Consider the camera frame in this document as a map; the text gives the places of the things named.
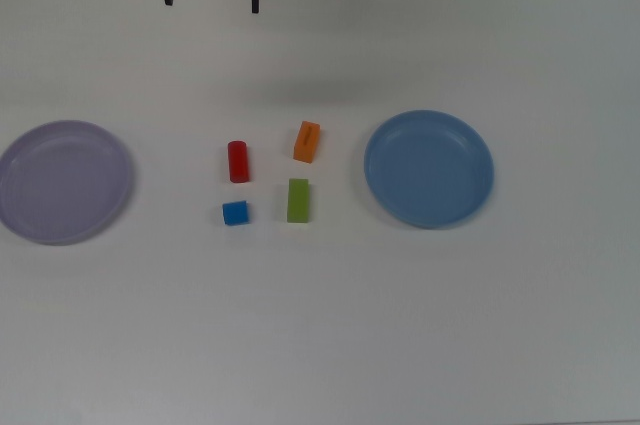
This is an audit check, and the green rectangular block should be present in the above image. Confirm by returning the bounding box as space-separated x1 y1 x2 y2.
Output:
286 177 312 224

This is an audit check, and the orange rectangular block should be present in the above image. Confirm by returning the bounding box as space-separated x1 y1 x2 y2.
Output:
292 120 322 164

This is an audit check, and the red cylinder block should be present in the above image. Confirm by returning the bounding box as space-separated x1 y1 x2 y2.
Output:
227 140 251 184

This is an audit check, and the blue plate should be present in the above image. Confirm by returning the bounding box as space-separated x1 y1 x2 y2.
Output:
363 109 496 231

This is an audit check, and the purple plate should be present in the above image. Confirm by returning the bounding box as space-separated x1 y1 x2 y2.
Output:
0 119 137 247

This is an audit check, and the small blue block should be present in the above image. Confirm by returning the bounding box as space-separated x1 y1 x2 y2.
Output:
221 200 250 227

